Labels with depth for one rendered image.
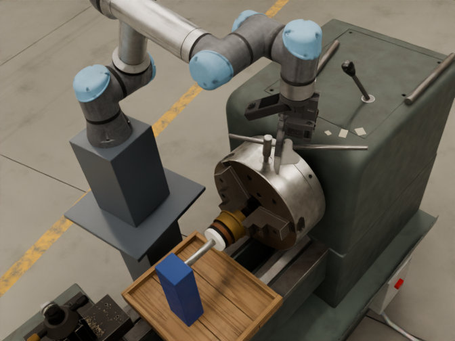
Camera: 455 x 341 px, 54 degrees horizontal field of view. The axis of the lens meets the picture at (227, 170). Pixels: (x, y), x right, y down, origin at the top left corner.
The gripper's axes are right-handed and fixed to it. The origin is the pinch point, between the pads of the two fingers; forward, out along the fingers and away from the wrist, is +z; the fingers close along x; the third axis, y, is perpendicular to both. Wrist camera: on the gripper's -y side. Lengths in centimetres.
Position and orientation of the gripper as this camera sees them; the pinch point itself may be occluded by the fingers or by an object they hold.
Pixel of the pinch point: (280, 151)
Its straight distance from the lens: 113.7
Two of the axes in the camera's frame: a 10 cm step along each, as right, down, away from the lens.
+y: 9.6, 2.0, -1.9
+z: 0.2, 6.5, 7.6
